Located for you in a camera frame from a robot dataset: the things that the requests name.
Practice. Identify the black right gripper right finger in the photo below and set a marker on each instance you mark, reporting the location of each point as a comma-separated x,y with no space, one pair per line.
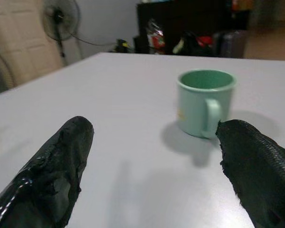
258,171

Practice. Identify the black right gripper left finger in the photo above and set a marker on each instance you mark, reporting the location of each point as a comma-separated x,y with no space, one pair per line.
49,166

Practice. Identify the mint green plastic mug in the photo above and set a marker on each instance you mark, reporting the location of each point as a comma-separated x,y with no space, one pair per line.
192,107

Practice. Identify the beige panelled door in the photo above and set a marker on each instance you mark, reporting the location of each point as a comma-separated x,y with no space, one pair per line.
21,40

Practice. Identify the grey hard suitcase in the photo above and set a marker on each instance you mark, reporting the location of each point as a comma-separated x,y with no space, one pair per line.
231,44

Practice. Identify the yellow and black tool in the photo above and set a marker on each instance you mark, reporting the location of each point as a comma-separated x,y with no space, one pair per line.
122,45

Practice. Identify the black bag with red patch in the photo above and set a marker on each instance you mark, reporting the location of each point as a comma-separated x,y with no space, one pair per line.
194,45

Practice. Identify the dark wooden cabinet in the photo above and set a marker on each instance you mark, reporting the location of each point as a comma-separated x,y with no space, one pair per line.
192,16

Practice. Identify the glass jar with red label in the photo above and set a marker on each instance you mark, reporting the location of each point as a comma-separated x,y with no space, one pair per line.
156,35

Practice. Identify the black pedestal fan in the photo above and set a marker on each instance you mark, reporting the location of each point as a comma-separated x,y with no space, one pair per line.
59,21

